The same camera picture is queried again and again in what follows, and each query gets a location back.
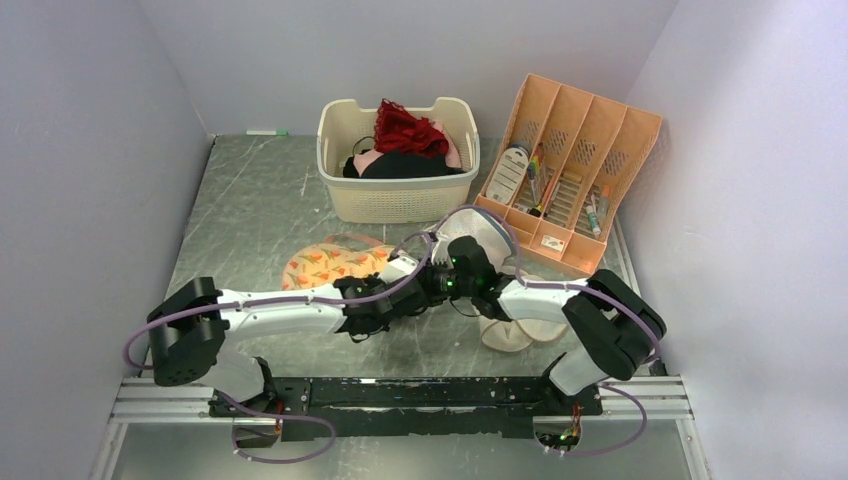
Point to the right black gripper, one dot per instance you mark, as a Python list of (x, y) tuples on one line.
[(431, 270)]

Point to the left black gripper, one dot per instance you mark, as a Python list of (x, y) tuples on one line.
[(373, 281)]

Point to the floral pink laundry bag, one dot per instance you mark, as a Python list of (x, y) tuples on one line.
[(335, 257)]

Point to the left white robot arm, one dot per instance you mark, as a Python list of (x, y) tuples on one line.
[(193, 333)]

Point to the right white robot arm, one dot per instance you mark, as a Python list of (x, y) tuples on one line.
[(616, 329)]

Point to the white mesh cylinder laundry bag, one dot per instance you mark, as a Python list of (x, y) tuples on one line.
[(488, 232)]

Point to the cream plastic laundry basket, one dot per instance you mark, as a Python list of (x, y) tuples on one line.
[(391, 201)]

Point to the small white label card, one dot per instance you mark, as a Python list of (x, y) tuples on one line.
[(553, 243)]

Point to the white labelled bottle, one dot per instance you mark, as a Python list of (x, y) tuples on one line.
[(508, 174)]

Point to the pink garment in basket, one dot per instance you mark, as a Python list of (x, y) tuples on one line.
[(454, 149)]

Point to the pens in organizer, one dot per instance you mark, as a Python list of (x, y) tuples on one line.
[(541, 179)]

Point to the black garment in basket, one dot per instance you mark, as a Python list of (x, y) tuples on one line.
[(397, 167)]

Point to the white glue stick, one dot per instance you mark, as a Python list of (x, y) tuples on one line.
[(592, 220)]

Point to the orange desk file organizer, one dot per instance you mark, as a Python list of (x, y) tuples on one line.
[(598, 146)]

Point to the red lace garment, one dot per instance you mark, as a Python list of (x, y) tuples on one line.
[(397, 130)]

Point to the white green marker pen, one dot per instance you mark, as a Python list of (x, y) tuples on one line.
[(268, 133)]

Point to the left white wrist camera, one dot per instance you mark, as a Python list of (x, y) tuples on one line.
[(398, 270)]

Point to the black metal base rail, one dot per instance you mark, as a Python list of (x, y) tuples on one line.
[(510, 406)]

